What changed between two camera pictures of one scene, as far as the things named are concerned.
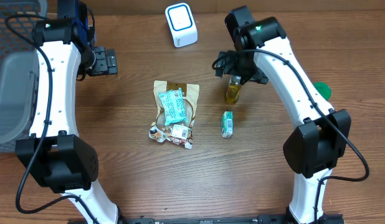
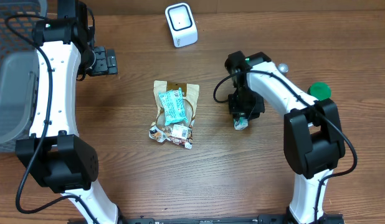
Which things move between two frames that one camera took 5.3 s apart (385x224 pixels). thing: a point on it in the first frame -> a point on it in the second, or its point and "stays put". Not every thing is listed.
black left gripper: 108,65 stays put
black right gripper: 250,78 -> 244,112
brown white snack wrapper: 178,134 stays put
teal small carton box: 227,124 -> 240,124
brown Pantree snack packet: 190,97 stays put
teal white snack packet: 172,103 stays put
